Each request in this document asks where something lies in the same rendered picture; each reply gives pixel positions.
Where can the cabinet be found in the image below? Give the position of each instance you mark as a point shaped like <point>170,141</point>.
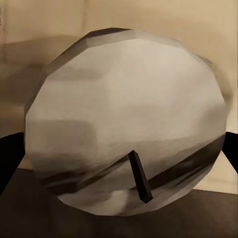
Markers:
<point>33,33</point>

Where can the pillar candle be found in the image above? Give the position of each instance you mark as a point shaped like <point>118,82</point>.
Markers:
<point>124,122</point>

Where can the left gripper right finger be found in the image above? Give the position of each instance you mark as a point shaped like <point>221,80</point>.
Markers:
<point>230,149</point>

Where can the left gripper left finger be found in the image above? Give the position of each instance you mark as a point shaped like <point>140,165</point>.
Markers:
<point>11,153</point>

